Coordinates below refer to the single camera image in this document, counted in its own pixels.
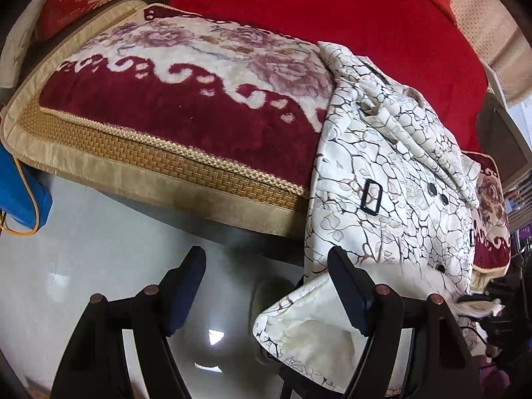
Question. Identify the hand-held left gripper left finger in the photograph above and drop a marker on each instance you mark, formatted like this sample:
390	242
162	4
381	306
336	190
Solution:
185	289

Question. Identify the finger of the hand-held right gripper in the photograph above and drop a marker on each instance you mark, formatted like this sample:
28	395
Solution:
478	299

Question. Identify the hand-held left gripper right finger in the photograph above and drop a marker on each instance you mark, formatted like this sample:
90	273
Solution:
353	295

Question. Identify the white branch-print coat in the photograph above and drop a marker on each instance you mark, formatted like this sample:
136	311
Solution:
399	162

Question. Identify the golden woven bed mat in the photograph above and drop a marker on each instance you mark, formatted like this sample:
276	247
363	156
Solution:
145	162

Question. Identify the red floral plush blanket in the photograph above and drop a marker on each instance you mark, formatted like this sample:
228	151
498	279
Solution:
187	104

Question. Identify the beige textured curtain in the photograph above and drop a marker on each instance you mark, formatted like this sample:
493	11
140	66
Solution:
486	20

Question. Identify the red bedspread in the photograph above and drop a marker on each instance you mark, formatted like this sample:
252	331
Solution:
332	12

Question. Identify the white cloth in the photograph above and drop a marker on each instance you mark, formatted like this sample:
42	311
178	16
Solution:
20	37

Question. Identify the red printed gift box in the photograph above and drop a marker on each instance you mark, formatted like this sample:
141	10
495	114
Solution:
75	0

